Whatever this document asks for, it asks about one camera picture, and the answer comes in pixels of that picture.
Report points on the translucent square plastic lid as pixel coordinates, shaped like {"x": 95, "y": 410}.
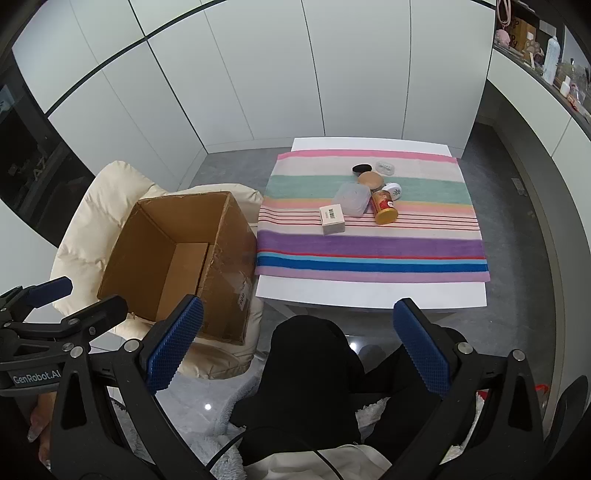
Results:
{"x": 352, "y": 198}

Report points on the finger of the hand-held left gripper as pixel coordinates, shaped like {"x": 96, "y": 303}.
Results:
{"x": 48, "y": 290}
{"x": 99, "y": 314}

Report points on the brown cardboard box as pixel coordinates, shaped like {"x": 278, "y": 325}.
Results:
{"x": 138, "y": 258}

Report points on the small clear plastic case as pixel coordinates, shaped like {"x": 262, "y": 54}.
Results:
{"x": 386, "y": 167}

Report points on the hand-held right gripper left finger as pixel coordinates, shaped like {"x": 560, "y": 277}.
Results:
{"x": 175, "y": 344}

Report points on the orange spice jar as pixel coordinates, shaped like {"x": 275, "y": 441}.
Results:
{"x": 384, "y": 207}

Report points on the pink plush toy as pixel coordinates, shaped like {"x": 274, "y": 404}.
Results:
{"x": 502, "y": 37}

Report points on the white bottle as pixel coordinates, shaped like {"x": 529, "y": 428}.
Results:
{"x": 551, "y": 57}

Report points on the tan round lid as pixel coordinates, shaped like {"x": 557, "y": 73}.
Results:
{"x": 369, "y": 179}

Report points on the cream padded chair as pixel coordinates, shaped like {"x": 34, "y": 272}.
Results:
{"x": 92, "y": 198}

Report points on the cream jacket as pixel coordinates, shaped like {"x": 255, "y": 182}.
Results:
{"x": 295, "y": 464}

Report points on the white round jar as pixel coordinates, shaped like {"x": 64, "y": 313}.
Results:
{"x": 393, "y": 191}

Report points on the white fleece blanket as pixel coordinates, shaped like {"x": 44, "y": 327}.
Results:
{"x": 194, "y": 415}

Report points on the white paper slip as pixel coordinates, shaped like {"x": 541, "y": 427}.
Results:
{"x": 332, "y": 220}

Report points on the white table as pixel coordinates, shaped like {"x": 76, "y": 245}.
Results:
{"x": 369, "y": 295}

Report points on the person's left hand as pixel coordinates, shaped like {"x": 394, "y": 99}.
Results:
{"x": 39, "y": 422}

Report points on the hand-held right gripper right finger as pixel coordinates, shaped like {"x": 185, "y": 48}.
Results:
{"x": 422, "y": 350}

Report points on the person's legs in black pants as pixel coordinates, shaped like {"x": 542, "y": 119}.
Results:
{"x": 309, "y": 378}

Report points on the cardboard box on shelf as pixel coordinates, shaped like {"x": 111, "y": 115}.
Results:
{"x": 524, "y": 34}

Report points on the striped colourful towel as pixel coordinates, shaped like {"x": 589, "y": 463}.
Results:
{"x": 369, "y": 244}

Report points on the black round compact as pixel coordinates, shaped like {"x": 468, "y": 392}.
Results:
{"x": 361, "y": 170}

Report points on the floor socket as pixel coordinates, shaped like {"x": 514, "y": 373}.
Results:
{"x": 518, "y": 187}

